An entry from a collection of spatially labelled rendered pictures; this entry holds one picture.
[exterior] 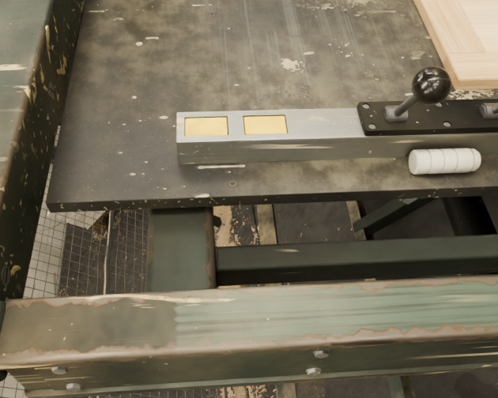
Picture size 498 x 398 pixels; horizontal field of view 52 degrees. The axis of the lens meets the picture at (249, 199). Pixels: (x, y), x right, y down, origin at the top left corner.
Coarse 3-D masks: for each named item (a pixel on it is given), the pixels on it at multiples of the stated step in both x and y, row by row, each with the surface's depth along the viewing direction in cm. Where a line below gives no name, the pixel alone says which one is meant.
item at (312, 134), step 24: (240, 120) 61; (288, 120) 61; (312, 120) 61; (336, 120) 62; (192, 144) 59; (216, 144) 59; (240, 144) 59; (264, 144) 60; (288, 144) 60; (312, 144) 60; (336, 144) 61; (360, 144) 61; (384, 144) 61; (408, 144) 62; (432, 144) 62; (456, 144) 62; (480, 144) 63
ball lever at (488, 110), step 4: (484, 104) 61; (488, 104) 61; (492, 104) 61; (496, 104) 60; (480, 108) 62; (484, 108) 61; (488, 108) 61; (492, 108) 61; (496, 108) 60; (484, 112) 61; (488, 112) 61; (492, 112) 61; (496, 112) 60; (484, 116) 61; (488, 116) 61; (492, 116) 61; (496, 116) 61
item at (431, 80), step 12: (420, 72) 50; (432, 72) 49; (444, 72) 49; (420, 84) 50; (432, 84) 49; (444, 84) 49; (420, 96) 50; (432, 96) 49; (444, 96) 50; (384, 108) 61; (396, 108) 59; (408, 108) 57; (396, 120) 60
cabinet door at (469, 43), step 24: (432, 0) 82; (456, 0) 82; (480, 0) 83; (432, 24) 78; (456, 24) 78; (480, 24) 79; (456, 48) 74; (480, 48) 74; (456, 72) 71; (480, 72) 71
